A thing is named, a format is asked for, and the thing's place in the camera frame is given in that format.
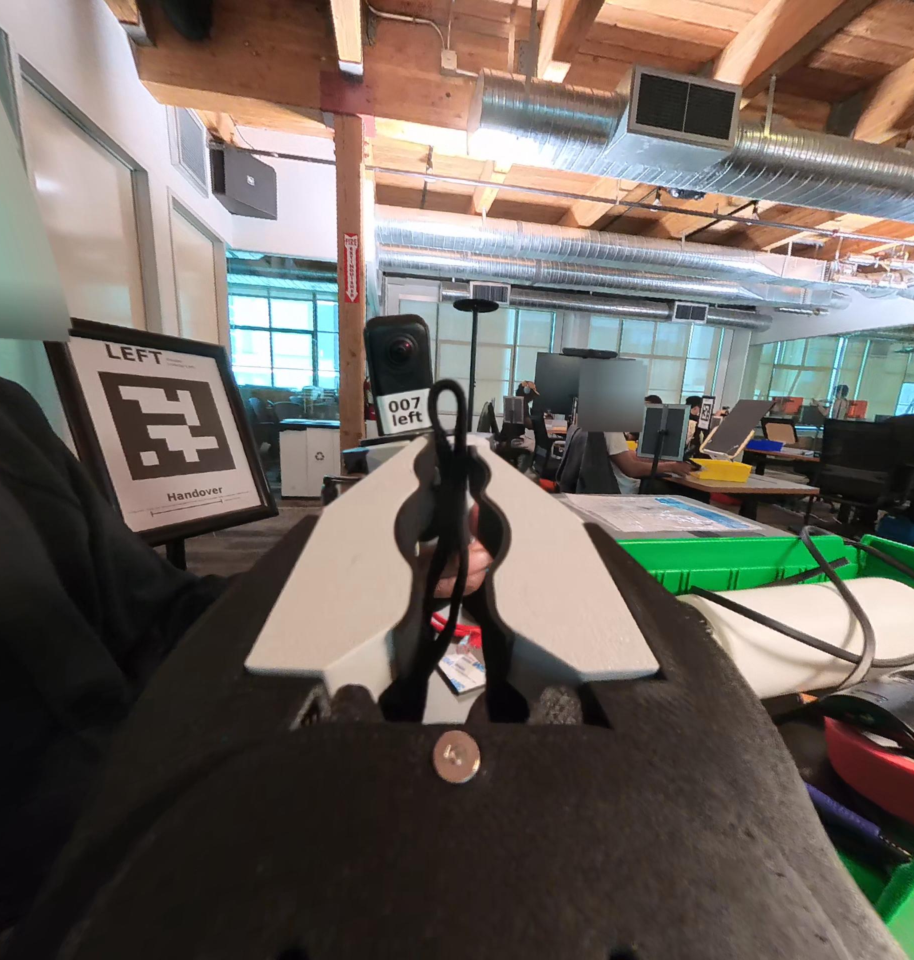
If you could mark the white recycling cabinet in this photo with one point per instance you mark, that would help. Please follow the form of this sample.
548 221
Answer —
310 458

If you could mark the black round lamp stand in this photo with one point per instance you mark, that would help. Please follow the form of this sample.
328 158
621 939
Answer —
475 306

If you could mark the person's left hand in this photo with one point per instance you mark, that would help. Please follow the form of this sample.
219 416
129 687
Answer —
477 558

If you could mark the white cylinder with black cap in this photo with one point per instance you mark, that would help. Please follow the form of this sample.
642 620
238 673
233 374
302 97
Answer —
817 623

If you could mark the black monitor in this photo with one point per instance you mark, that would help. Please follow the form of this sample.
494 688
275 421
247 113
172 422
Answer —
558 383

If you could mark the thin silver air duct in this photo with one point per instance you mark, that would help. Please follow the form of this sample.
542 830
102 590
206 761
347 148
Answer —
577 248

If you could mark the printed paper sheet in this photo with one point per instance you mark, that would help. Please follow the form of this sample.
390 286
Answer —
652 515

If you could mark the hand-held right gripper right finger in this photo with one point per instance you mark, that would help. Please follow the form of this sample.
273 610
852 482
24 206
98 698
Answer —
570 600

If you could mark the yellow box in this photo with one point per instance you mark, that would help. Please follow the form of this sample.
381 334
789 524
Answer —
724 470

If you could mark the white card with blue print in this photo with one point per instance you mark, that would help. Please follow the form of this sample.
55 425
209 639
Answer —
460 668

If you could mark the red round tool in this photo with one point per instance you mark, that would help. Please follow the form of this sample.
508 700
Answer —
885 780

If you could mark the large silver air duct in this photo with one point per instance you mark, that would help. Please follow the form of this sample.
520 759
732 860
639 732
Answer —
817 165

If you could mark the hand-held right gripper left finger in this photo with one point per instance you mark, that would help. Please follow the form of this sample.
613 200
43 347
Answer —
337 600

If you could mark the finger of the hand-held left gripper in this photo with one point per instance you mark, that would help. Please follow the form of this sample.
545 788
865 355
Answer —
373 456

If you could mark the green plastic bin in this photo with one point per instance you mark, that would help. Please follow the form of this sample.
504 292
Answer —
697 558

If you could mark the large black wall speaker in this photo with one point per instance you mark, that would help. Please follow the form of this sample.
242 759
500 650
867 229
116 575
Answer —
244 180

